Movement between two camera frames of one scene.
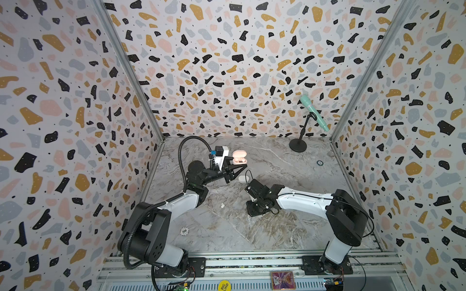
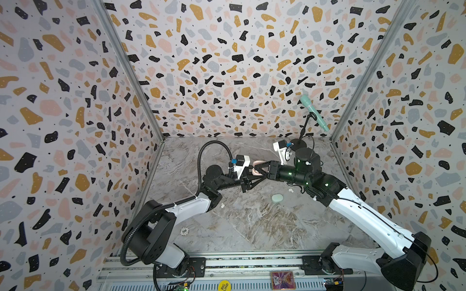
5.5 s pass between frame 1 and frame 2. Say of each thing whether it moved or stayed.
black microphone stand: stayed
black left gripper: moved
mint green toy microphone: stayed
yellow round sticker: stayed
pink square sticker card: stayed
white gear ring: stayed
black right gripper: moved
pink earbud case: moved
